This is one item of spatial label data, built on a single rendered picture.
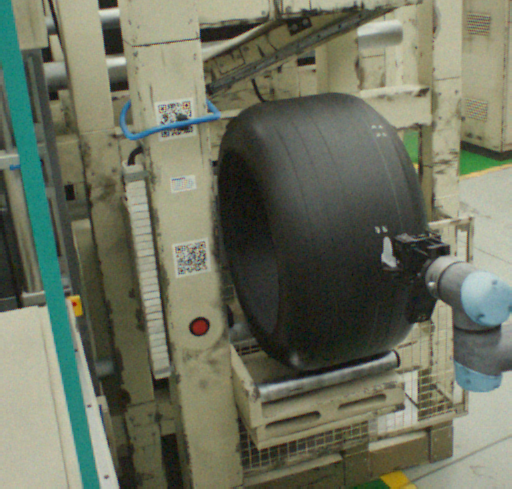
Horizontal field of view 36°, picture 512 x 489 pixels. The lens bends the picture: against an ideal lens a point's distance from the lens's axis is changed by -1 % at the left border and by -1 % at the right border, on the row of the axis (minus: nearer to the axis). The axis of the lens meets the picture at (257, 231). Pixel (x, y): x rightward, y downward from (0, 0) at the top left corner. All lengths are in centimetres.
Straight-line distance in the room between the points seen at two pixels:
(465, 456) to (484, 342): 180
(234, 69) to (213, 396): 78
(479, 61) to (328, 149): 478
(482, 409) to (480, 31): 358
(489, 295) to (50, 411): 64
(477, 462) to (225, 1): 191
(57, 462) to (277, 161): 76
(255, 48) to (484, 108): 443
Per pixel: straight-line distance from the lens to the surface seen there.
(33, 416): 111
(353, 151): 155
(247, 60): 197
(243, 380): 170
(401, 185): 155
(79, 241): 241
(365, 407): 182
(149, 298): 164
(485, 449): 308
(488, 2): 615
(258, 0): 182
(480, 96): 631
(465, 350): 126
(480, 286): 121
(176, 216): 158
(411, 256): 138
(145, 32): 149
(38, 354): 125
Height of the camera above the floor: 186
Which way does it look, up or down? 22 degrees down
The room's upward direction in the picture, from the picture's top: 5 degrees counter-clockwise
